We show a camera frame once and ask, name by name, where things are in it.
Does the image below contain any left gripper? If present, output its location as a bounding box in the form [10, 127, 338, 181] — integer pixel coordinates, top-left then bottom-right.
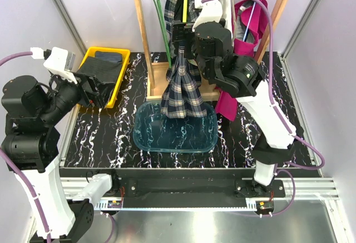
[39, 66, 115, 122]

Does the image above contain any lime green hanger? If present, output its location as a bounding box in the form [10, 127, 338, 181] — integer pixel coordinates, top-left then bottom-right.
[182, 0, 189, 23]

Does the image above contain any white garment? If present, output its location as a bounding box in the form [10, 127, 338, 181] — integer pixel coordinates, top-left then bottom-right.
[219, 0, 233, 34]

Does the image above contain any navy plaid skirt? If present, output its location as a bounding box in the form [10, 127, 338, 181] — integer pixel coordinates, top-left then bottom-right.
[161, 0, 207, 118]

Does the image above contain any magenta skirt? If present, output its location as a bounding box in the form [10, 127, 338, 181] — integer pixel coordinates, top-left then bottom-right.
[215, 0, 268, 121]

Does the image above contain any blue hanger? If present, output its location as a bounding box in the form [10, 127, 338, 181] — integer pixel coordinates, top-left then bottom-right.
[243, 2, 256, 42]

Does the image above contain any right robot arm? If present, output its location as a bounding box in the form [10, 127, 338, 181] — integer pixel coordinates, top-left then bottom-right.
[171, 21, 303, 197]

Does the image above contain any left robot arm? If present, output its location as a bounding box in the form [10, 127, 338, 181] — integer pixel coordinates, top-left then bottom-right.
[1, 75, 120, 242]

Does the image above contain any dark green hanger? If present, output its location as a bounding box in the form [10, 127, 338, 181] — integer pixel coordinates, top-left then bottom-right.
[152, 0, 172, 68]

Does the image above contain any dark grey folded cloth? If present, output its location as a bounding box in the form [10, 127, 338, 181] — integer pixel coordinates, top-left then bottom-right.
[76, 57, 121, 105]

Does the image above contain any blue folded cloth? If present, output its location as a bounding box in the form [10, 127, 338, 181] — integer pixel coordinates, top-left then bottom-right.
[95, 51, 122, 64]

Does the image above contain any wooden clothes rack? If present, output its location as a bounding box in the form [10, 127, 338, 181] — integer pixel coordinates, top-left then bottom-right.
[134, 0, 288, 101]

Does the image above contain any yellow plastic bin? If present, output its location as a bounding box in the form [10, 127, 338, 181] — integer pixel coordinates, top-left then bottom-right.
[80, 47, 131, 108]

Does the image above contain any teal plastic basin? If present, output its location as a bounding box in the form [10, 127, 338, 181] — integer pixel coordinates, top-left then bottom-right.
[133, 101, 218, 153]

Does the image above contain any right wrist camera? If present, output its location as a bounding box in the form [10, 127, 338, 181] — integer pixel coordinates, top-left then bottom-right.
[192, 0, 223, 32]

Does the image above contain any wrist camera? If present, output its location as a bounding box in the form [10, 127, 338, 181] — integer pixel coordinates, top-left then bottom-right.
[30, 47, 78, 84]
[192, 0, 223, 32]

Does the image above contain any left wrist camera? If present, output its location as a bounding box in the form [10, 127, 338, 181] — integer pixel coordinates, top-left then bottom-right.
[30, 47, 78, 84]

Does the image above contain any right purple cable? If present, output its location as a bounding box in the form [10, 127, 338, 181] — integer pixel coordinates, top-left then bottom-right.
[200, 0, 326, 217]

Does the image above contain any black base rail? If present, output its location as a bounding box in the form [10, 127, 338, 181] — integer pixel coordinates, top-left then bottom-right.
[60, 168, 324, 210]

